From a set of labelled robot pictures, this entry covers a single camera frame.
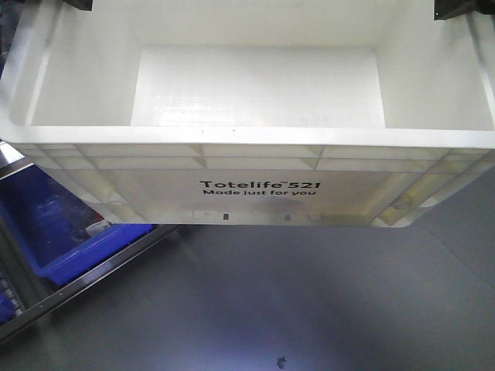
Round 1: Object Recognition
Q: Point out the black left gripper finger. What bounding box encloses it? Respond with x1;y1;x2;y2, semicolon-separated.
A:
63;0;93;11

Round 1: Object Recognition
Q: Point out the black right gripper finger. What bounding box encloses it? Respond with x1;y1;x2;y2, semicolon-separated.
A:
434;0;494;20

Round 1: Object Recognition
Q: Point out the white Totelife plastic crate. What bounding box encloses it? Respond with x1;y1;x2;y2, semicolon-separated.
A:
1;1;494;227

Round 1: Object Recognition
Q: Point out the blue plastic bin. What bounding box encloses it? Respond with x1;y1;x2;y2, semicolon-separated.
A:
0;164;155;325

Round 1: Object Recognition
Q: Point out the metal shelf frame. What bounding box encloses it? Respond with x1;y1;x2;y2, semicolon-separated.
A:
1;142;176;342

